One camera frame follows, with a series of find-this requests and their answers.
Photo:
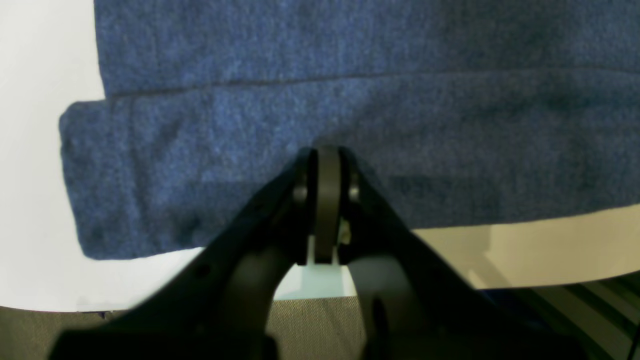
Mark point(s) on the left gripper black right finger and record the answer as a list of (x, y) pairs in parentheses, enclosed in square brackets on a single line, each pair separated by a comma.
[(415, 306)]

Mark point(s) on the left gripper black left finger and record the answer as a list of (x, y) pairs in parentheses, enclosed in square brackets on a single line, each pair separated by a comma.
[(217, 308)]

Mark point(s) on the dark blue printed t-shirt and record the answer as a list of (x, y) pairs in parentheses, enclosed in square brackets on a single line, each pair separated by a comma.
[(463, 112)]

